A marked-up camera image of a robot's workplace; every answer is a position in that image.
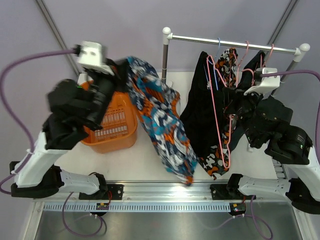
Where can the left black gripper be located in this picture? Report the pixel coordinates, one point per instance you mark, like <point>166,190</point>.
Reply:
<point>119,79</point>

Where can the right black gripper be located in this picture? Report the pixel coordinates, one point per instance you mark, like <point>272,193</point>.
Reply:
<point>232,96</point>

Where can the black shorts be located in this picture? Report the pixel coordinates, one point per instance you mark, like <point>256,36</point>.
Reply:
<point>198,117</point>

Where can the blue wire hanger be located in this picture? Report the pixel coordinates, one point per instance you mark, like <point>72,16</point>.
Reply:
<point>211,66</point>

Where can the blue orange patterned shorts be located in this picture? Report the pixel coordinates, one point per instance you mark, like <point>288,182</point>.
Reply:
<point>156,107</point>

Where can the pink wire hanger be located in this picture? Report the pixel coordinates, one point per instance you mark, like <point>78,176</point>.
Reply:
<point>223,128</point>

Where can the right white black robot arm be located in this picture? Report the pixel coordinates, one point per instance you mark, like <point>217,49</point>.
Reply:
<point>268,121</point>

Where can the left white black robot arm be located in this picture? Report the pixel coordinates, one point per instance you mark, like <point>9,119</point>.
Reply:
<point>73,109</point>

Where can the dark navy shorts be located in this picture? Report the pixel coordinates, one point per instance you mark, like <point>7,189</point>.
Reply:
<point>244,84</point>

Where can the pink hanger under camouflage shorts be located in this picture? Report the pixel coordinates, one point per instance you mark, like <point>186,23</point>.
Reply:
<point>241,60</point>

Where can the orange grey camouflage shorts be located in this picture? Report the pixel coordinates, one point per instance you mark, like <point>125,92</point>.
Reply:
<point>225,66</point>

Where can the orange plastic laundry basket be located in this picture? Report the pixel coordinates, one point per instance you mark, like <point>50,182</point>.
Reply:
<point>119,127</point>

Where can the silver clothes rack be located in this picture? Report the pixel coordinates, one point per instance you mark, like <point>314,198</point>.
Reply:
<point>240,48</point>

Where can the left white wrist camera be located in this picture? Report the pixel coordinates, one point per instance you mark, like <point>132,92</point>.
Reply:
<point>91,56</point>

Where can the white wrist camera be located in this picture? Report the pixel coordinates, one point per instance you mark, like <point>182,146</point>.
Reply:
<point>91,56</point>
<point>266,84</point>

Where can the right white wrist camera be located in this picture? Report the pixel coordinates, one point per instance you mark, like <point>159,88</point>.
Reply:
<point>266,84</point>

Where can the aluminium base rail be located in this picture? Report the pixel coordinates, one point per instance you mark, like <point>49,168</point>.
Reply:
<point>165,190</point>

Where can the white slotted cable duct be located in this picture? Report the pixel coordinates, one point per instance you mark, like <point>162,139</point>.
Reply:
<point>141,207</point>

